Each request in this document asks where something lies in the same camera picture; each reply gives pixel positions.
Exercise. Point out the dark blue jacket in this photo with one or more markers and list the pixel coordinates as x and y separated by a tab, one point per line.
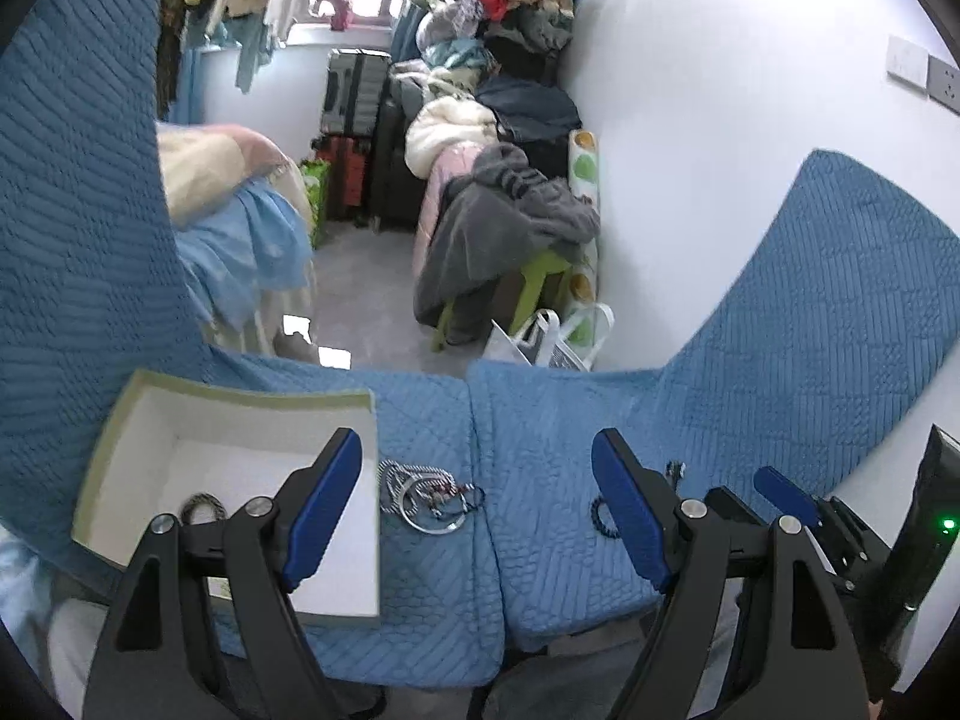
532	112

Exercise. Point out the white carrier bag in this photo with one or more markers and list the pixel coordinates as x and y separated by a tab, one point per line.
559	349

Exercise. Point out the grey wall socket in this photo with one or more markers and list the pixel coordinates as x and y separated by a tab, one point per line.
945	82

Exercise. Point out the person's grey trousers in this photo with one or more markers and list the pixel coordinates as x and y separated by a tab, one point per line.
570	679

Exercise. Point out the pink blanket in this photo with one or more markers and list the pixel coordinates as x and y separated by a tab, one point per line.
439	195

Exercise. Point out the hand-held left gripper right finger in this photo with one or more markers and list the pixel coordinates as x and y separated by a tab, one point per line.
630	510

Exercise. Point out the light blue patterned cloth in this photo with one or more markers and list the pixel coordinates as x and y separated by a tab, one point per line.
26	600

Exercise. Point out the blue quilted sofa cover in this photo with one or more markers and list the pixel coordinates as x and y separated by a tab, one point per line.
75	240

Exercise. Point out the light blue bed sheet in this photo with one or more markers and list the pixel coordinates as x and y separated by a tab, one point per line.
240	247

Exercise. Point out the green bag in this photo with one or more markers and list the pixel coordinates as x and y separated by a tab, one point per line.
315	187

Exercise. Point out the white box with green rim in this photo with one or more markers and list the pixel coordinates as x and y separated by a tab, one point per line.
225	450

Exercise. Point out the pile of clothes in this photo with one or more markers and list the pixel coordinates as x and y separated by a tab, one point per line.
457	52

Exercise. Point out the white roll with coloured dots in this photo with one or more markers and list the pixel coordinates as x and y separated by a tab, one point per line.
585	165

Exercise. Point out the cream duvet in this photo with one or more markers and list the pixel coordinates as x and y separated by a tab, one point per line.
450	131

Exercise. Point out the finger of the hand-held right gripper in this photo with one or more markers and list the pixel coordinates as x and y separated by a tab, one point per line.
784	493

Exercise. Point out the red suitcase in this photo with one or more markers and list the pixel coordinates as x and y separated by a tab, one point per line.
346	176

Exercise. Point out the white wall switch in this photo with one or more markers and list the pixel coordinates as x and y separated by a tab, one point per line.
907	60

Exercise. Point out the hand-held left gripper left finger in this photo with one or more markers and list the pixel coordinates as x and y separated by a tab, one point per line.
322	510

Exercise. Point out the grey fleece blanket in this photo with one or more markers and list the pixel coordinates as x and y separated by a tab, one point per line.
487	240

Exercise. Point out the green stool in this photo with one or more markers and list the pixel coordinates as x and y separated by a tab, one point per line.
544	270

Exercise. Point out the cream and pink pillow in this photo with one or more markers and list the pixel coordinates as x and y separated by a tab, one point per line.
202	165

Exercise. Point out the black suitcase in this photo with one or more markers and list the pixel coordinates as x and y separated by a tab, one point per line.
394	180

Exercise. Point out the grey suitcase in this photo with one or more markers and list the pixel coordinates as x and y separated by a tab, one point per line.
356	94

